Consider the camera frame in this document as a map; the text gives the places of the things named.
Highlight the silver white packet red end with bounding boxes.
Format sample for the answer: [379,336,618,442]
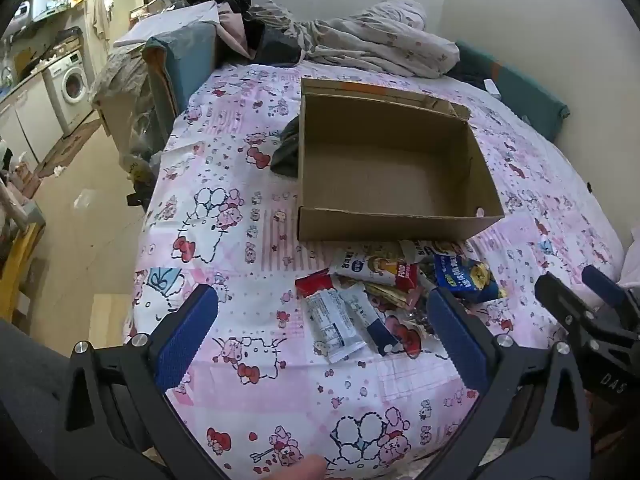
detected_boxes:
[295,270,367,365]

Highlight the white washing machine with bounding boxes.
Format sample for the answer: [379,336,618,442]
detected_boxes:
[42,50,96,133]

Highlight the grey clothing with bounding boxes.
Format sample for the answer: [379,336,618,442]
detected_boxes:
[0,317,71,480]

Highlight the small dark bag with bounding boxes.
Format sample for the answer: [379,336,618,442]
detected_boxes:
[256,25,307,66]

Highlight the brown striped snack stick packet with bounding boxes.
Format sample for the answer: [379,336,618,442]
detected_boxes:
[365,281,426,311]

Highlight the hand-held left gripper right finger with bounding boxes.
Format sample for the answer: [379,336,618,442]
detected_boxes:
[426,286,594,480]

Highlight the white cone print snack packet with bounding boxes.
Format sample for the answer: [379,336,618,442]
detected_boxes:
[332,241,420,291]

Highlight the white packet navy end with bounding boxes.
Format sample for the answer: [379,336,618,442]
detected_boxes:
[340,280,401,357]

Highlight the brown floor mat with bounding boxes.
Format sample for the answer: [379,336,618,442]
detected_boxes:
[37,117,103,179]

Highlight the white wrapped flat board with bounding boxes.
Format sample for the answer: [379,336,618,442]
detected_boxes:
[114,1,221,48]

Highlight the clear bag of dark snack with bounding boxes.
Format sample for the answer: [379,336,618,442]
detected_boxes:
[400,305,443,341]

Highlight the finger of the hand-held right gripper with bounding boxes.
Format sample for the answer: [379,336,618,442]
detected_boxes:
[534,272,598,333]
[581,265,640,313]

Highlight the teal padded bed board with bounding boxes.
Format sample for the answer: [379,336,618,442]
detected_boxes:
[142,25,224,131]
[455,42,571,141]

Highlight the dark grey cloth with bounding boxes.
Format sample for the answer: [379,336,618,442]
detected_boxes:
[270,115,303,178]

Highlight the crumpled floral quilt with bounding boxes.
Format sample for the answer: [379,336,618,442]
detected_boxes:
[245,0,461,79]

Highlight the pink cloth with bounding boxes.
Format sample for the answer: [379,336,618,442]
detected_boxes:
[216,2,251,61]

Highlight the clear plastic bag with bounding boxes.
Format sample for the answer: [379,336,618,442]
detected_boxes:
[92,52,167,181]

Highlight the flat cardboard piece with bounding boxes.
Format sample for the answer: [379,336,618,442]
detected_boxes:
[92,294,134,341]

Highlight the person's left hand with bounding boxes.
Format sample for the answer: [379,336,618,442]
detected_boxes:
[280,455,328,480]

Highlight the yellow stool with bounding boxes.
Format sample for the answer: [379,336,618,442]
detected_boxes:
[0,222,47,321]

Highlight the blue yellow cartoon snack packet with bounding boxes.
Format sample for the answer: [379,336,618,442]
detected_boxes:
[432,251,508,305]

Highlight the white brown print snack packet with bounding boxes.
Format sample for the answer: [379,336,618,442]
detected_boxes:
[400,239,468,266]

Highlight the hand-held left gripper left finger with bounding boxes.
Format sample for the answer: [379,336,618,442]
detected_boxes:
[52,282,226,480]

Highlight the pink cartoon printed bed sheet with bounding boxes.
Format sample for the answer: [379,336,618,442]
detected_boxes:
[127,57,631,480]

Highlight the cardboard box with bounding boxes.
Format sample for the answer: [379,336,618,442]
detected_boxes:
[297,77,506,243]

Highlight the hanging beige towel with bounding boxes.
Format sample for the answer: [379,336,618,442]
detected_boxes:
[91,0,116,41]

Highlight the white kitchen cabinets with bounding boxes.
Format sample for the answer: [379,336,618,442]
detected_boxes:
[0,72,66,163]

